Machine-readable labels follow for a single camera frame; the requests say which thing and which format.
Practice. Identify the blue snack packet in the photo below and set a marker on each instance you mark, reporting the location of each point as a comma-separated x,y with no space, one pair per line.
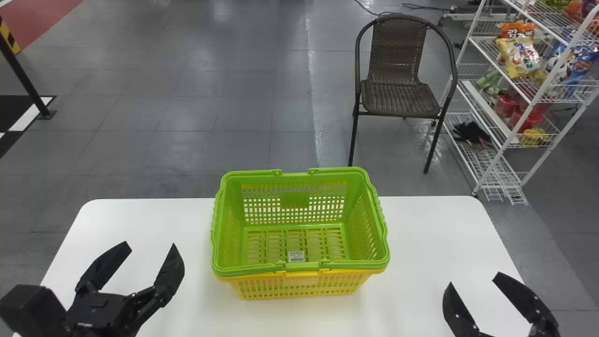
578,65

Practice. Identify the black gloves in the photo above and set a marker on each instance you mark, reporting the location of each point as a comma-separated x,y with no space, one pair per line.
470,133

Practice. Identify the yellow snack packet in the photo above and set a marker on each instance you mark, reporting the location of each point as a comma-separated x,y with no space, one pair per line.
518,57

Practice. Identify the striped post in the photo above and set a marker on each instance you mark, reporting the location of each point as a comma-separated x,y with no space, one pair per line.
21,75

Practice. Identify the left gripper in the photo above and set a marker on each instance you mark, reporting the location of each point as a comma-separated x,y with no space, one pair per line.
100,313

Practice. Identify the orange snack packet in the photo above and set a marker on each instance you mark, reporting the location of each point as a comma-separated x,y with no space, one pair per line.
517,29

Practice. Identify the yellow basket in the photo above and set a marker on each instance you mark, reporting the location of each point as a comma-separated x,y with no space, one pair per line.
299,285

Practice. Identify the brown wicker chair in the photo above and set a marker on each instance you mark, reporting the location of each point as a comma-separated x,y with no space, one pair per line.
398,93

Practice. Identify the green basket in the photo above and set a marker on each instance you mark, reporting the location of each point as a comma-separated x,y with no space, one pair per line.
295,199

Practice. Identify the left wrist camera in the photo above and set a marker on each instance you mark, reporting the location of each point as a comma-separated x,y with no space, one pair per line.
28,311

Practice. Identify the red noodle cup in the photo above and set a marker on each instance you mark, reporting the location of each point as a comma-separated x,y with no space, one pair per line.
528,117
505,105

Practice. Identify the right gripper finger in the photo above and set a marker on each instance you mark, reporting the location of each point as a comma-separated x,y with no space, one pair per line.
529,302
457,314

